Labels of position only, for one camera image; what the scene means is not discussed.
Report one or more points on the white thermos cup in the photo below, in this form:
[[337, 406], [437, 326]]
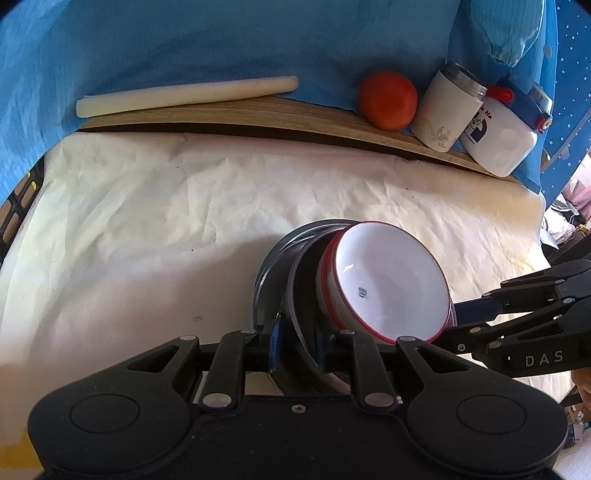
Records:
[[443, 115]]

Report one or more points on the white red-rimmed bowl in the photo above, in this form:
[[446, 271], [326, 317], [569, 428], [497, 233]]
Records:
[[323, 295], [392, 277]]

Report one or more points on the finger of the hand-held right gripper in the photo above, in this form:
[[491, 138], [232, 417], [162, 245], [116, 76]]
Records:
[[498, 332], [480, 308]]

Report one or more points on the blue polka-dot tent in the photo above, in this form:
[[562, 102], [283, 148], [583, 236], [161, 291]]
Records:
[[575, 69]]

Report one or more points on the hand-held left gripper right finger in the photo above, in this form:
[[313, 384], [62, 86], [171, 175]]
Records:
[[322, 346]]

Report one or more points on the labelled stainless steel plate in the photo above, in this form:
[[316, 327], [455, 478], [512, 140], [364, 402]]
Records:
[[279, 267]]

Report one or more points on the crumpled bedding pile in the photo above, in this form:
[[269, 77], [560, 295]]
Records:
[[568, 207]]

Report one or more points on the red tomato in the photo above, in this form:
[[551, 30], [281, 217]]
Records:
[[388, 99]]

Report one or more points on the cream rolling pin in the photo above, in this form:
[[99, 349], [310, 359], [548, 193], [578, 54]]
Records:
[[184, 94]]

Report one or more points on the large stainless steel plate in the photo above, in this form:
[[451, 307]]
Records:
[[259, 286]]

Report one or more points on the white bottle with blue lid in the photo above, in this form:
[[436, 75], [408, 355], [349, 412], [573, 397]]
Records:
[[501, 138]]

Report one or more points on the wooden shelf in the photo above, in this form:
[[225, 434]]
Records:
[[277, 122]]

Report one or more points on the blue striped work coat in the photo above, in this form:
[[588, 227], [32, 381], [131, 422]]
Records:
[[207, 41]]

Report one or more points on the dark grey plates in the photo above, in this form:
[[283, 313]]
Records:
[[300, 295]]

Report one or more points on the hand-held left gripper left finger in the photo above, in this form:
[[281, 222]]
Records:
[[275, 344]]

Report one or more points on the cream tablecloth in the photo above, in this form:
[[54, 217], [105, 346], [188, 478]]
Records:
[[138, 221]]

